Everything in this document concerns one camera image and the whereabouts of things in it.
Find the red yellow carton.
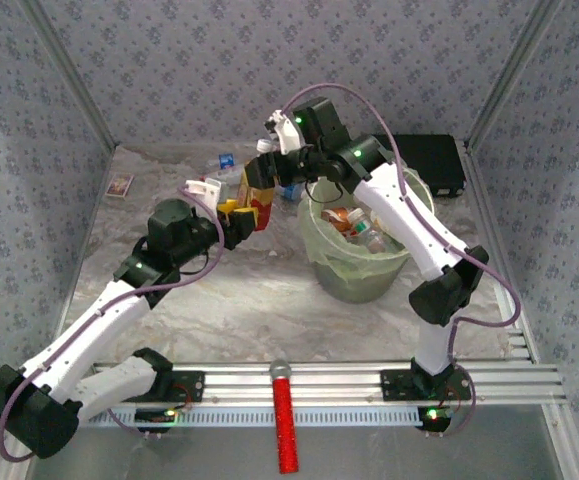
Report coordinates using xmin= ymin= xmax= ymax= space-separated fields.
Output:
xmin=236 ymin=169 xmax=275 ymax=232

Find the clear bottle blue label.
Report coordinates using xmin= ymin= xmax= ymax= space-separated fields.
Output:
xmin=202 ymin=139 xmax=273 ymax=187

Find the green plastic bin liner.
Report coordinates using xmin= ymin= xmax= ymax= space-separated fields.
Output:
xmin=296 ymin=167 xmax=435 ymax=281

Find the translucent green bin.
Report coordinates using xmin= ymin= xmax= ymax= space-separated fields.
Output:
xmin=296 ymin=167 xmax=435 ymax=305

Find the small printed card box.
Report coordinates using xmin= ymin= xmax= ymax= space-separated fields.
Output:
xmin=107 ymin=172 xmax=136 ymax=200

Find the black flat box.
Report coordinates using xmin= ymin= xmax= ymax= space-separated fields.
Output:
xmin=372 ymin=133 xmax=468 ymax=200

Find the red glitter microphone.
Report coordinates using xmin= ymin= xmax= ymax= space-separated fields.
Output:
xmin=267 ymin=359 xmax=301 ymax=475

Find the thin black cable loop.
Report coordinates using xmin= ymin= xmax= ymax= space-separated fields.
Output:
xmin=303 ymin=178 xmax=345 ymax=205
xmin=182 ymin=248 xmax=211 ymax=277

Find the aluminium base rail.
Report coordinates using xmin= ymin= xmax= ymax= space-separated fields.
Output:
xmin=88 ymin=362 xmax=568 ymax=429

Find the aluminium frame post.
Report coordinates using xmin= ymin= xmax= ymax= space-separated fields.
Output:
xmin=466 ymin=0 xmax=568 ymax=149
xmin=21 ymin=0 xmax=118 ymax=154

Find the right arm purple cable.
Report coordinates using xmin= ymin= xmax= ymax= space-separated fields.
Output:
xmin=281 ymin=82 xmax=523 ymax=439

